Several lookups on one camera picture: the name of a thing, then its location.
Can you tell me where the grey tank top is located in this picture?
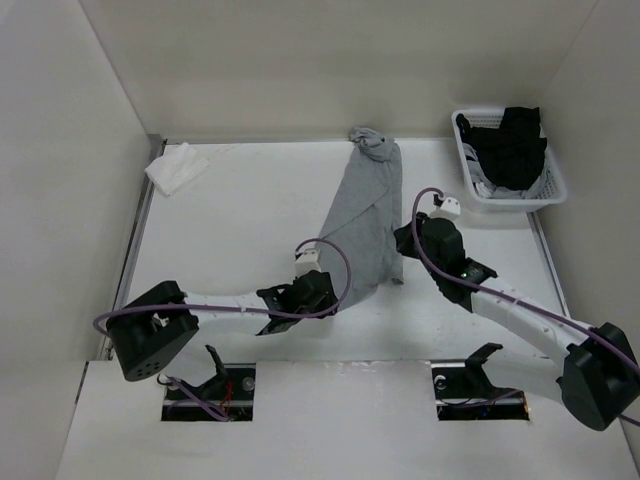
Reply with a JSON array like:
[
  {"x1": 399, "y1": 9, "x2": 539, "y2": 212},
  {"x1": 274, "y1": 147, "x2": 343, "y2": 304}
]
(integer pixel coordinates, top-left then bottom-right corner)
[{"x1": 319, "y1": 127, "x2": 404, "y2": 310}]

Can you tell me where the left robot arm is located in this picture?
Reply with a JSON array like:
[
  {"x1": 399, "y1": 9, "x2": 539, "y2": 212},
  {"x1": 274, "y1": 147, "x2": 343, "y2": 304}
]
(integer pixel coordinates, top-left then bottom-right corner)
[{"x1": 104, "y1": 270, "x2": 344, "y2": 382}]

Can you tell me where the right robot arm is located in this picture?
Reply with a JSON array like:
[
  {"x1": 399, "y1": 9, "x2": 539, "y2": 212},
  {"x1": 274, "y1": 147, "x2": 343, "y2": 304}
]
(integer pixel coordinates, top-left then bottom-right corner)
[{"x1": 394, "y1": 212, "x2": 639, "y2": 431}]

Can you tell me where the black tank top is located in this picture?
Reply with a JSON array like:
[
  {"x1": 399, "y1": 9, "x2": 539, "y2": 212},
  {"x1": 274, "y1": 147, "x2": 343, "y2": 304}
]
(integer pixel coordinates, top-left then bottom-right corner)
[{"x1": 455, "y1": 107, "x2": 547, "y2": 191}]

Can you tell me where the folded white tank top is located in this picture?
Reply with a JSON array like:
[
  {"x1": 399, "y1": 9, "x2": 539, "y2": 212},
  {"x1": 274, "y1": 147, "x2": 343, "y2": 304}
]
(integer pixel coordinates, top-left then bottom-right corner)
[{"x1": 145, "y1": 142, "x2": 210, "y2": 197}]

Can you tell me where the white garment in basket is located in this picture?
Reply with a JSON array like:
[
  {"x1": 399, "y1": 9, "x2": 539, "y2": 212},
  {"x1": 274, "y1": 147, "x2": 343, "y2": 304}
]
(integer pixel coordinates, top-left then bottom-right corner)
[{"x1": 463, "y1": 143, "x2": 548, "y2": 200}]

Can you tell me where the white plastic laundry basket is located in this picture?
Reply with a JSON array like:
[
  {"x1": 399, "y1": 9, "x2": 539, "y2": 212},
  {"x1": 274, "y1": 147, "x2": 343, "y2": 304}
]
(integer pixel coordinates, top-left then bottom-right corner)
[{"x1": 451, "y1": 107, "x2": 567, "y2": 213}]

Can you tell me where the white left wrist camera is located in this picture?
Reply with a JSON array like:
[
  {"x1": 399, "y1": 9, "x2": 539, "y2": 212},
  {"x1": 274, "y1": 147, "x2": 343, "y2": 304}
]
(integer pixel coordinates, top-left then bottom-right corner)
[{"x1": 294, "y1": 247, "x2": 322, "y2": 277}]

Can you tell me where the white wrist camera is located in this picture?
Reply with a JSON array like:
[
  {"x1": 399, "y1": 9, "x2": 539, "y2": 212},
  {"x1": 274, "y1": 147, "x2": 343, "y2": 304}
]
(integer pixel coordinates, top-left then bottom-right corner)
[
  {"x1": 430, "y1": 194, "x2": 461, "y2": 222},
  {"x1": 294, "y1": 247, "x2": 322, "y2": 277}
]

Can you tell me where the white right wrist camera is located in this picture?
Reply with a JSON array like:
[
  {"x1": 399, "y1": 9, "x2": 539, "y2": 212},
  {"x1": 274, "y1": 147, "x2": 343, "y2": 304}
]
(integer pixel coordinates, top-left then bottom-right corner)
[{"x1": 430, "y1": 194, "x2": 461, "y2": 222}]

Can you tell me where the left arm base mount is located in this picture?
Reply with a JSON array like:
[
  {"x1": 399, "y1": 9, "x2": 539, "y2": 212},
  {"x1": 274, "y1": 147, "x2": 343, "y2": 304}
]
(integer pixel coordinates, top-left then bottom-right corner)
[{"x1": 156, "y1": 345, "x2": 257, "y2": 422}]

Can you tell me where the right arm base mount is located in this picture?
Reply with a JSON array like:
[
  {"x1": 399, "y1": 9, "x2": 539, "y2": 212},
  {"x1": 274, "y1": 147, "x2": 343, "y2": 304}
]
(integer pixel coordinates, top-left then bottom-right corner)
[{"x1": 431, "y1": 343, "x2": 530, "y2": 421}]

